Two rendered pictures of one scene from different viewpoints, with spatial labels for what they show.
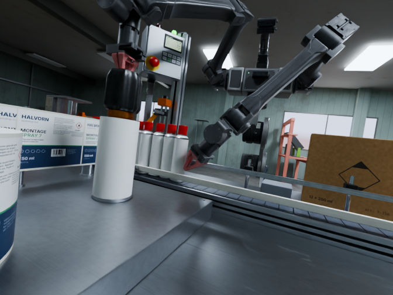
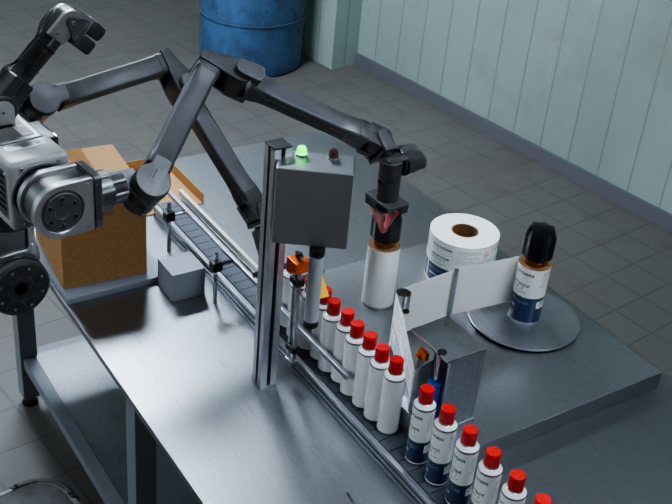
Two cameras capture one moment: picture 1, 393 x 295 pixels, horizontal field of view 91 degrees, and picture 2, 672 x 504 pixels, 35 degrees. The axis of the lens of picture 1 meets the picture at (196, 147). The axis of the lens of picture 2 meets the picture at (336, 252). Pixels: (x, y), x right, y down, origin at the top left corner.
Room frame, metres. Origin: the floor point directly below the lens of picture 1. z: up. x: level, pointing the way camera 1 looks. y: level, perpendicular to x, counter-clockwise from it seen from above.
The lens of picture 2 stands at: (2.64, 1.29, 2.51)
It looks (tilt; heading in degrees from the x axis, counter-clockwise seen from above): 31 degrees down; 210
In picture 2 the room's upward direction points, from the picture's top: 6 degrees clockwise
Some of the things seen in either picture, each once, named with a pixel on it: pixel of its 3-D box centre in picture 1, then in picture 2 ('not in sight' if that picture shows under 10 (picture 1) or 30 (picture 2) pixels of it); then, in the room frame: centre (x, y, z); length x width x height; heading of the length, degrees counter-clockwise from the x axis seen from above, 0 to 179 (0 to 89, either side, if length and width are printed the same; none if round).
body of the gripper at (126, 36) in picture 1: (127, 43); (387, 191); (0.59, 0.24, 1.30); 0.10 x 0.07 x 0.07; 67
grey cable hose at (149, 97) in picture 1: (148, 102); (313, 287); (0.91, 0.25, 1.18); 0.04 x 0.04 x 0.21
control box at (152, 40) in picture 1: (161, 57); (313, 198); (0.87, 0.20, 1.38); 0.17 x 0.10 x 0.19; 120
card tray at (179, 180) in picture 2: not in sight; (147, 186); (0.33, -0.77, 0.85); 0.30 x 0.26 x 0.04; 65
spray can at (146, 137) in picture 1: (146, 147); (322, 322); (0.77, 0.20, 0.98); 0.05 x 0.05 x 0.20
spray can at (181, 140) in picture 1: (179, 153); (290, 291); (0.71, 0.06, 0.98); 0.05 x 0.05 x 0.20
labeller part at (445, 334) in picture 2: (69, 99); (448, 339); (0.84, 0.57, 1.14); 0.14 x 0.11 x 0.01; 65
